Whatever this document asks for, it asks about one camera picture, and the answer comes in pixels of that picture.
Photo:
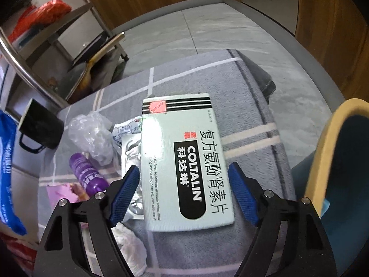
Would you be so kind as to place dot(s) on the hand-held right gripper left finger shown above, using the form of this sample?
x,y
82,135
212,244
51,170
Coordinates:
x,y
124,196

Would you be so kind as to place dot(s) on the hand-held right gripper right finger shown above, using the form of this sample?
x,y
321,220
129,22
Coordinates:
x,y
245,196

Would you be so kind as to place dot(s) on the purple bottle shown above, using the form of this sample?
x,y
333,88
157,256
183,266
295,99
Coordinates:
x,y
83,173

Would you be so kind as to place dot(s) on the silver foil blister pack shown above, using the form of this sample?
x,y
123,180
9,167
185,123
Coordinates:
x,y
131,150

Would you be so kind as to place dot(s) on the white tissue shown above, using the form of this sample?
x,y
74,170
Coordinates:
x,y
129,248

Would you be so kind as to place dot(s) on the pink wrapper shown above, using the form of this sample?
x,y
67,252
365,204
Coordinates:
x,y
57,199

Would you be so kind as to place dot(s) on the white printed sachet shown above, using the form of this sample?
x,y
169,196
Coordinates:
x,y
126,128

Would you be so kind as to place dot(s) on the clear plastic wrap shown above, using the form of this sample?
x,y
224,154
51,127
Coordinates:
x,y
89,135

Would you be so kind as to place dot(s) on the pale green medicine box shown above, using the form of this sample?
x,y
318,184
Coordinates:
x,y
173,121

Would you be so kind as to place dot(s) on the blue snack bag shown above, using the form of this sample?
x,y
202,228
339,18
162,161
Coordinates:
x,y
8,179

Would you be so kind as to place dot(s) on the teal bin with yellow rim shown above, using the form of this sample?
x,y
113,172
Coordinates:
x,y
354,150

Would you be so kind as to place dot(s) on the black mug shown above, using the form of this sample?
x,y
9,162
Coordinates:
x,y
40,127

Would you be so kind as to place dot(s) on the grey denim cloth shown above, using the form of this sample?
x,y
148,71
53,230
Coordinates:
x,y
265,83

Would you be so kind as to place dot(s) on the red cardboard box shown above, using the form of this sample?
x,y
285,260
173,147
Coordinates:
x,y
17,251

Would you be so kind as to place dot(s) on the grey checked blanket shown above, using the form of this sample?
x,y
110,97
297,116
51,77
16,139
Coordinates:
x,y
201,78

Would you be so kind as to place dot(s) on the dark wok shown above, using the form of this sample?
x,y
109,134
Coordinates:
x,y
69,78

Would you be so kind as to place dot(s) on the stainless steel rack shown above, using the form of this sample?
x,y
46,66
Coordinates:
x,y
17,60

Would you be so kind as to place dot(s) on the stainless steel built-in appliance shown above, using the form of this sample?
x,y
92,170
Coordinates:
x,y
276,5

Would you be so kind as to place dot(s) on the red plastic bag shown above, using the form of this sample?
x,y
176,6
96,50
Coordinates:
x,y
52,8

